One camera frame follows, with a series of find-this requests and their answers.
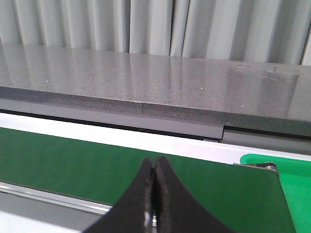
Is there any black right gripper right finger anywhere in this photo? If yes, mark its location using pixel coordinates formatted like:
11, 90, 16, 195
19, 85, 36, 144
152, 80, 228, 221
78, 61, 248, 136
152, 156, 234, 233

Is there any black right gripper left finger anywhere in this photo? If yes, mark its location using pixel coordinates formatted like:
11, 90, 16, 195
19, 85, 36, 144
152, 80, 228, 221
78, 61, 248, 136
84, 158, 154, 233

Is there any green conveyor belt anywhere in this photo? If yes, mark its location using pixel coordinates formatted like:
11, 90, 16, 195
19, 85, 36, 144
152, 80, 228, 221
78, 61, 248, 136
0, 128, 296, 233

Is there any green plastic tray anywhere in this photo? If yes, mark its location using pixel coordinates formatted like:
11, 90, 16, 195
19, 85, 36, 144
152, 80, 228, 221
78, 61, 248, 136
240, 154, 311, 233

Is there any grey speckled stone counter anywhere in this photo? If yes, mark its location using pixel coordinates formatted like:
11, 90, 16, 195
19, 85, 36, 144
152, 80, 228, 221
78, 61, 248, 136
0, 42, 311, 155

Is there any white pleated curtain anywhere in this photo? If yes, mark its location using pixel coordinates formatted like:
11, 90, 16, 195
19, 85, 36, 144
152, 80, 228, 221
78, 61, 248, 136
0, 0, 311, 66

